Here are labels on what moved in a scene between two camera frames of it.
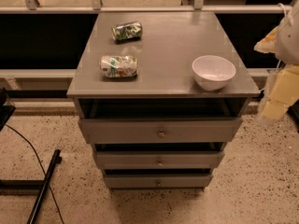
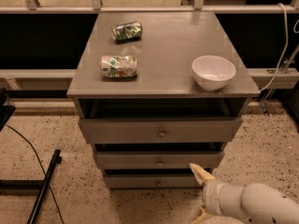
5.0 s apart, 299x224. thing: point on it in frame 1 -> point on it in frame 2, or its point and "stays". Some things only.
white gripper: x=288 y=41 -> x=210 y=194
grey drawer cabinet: x=160 y=95 stays
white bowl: x=212 y=72 stays
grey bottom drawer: x=157 y=181 stays
